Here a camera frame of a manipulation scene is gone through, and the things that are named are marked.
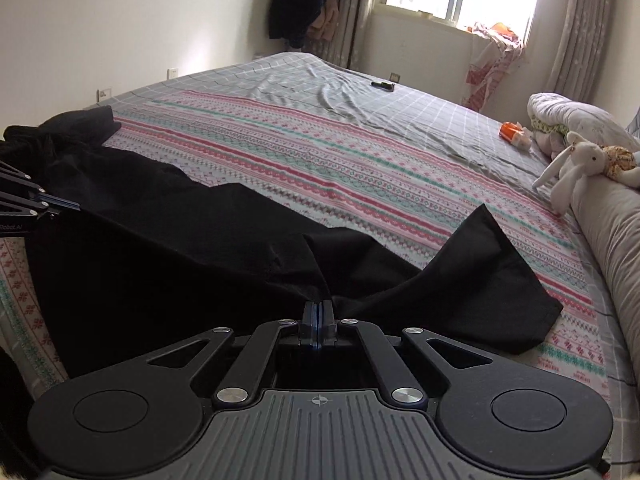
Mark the black crumpled cloth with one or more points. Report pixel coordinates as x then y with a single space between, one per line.
70 127

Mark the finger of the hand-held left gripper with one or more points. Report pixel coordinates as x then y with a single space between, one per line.
55 205

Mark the white rolled duvet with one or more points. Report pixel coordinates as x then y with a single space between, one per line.
585 117

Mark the pink green patterned blanket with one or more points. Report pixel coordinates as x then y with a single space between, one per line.
350 170

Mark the beige dotted curtain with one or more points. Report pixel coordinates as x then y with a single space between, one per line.
585 35

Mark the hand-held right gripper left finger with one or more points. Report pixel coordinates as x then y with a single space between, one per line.
311 317

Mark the black pants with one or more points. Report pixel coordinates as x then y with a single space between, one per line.
200 260

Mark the black hanging clothes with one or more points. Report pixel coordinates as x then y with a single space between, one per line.
300 0

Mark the white plush rabbit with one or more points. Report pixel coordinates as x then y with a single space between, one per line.
580 160

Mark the pink white draped cloth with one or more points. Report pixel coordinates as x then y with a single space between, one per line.
487 75

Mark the grey plaid bed sheet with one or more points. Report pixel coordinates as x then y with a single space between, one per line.
425 110

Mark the striped grey curtain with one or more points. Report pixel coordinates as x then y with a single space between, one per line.
357 10

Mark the beige hanging clothes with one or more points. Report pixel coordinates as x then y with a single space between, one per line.
327 22

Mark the orange white packet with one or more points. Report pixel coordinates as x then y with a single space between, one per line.
512 134

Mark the orange cloth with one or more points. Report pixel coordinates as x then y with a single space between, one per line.
504 31

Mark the grey long pillow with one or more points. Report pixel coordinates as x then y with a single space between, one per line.
615 240

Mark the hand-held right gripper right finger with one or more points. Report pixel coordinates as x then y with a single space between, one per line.
326 317

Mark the small black device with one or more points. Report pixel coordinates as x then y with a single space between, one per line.
384 85

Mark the green patterned cloth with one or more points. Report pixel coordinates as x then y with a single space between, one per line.
547 127

